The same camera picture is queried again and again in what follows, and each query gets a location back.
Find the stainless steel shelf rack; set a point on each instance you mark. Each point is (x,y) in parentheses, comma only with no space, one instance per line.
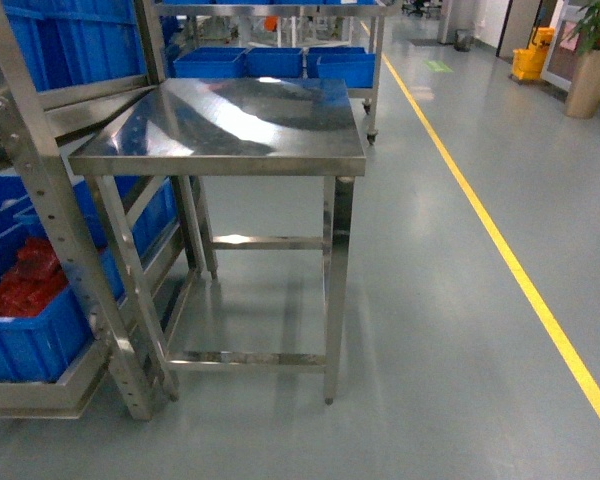
(125,334)

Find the blue bin with red parts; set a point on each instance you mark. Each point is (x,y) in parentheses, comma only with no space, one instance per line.
(40,348)

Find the large blue bin upper shelf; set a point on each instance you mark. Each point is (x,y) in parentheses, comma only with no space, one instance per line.
(68,43)

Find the small stainless steel table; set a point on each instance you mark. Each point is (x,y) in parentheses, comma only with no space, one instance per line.
(188,129)

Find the blue plastic bin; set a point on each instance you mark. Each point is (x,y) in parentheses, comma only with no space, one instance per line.
(211,62)
(354,65)
(275,62)

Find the grey trash can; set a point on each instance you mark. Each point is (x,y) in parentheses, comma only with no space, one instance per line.
(463,40)

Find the yellow mop bucket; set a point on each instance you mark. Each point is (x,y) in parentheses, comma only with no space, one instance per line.
(528,63)

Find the beige plant pot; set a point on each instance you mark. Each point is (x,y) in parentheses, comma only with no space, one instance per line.
(583,98)

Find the green potted plant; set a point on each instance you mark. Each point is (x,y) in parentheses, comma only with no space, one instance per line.
(587,29)

